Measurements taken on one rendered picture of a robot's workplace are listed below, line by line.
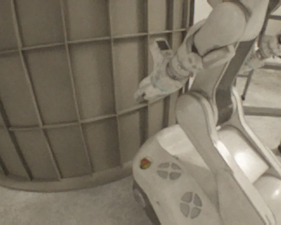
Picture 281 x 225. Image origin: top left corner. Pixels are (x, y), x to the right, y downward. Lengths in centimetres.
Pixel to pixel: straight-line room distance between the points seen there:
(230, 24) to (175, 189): 54
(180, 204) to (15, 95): 84
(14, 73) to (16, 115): 22
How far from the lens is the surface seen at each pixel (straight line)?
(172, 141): 93
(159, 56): 48
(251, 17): 33
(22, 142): 113
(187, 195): 72
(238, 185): 63
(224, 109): 69
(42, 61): 88
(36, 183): 127
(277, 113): 147
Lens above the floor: 89
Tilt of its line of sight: 29 degrees down
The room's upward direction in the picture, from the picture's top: 1 degrees counter-clockwise
